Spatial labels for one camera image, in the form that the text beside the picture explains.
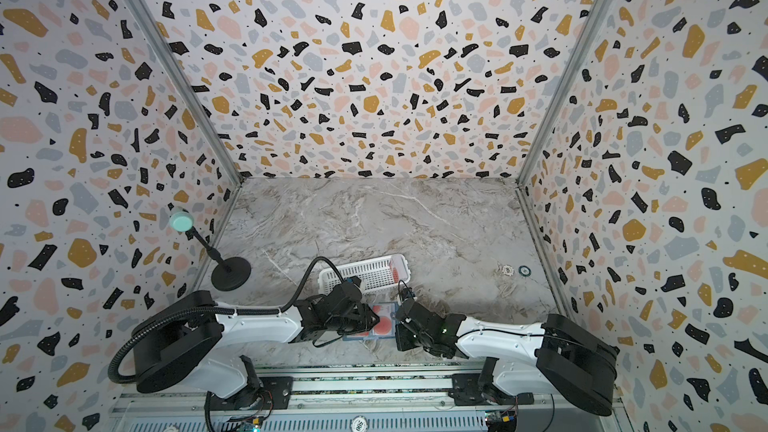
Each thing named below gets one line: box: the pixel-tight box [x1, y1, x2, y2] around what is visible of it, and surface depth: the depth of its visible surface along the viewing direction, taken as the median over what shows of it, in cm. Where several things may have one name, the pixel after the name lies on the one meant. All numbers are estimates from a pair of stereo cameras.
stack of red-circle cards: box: [390, 255, 409, 284], surface depth 94 cm
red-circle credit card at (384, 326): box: [372, 304, 393, 336], surface depth 87 cm
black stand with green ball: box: [169, 208, 251, 291], surface depth 94 cm
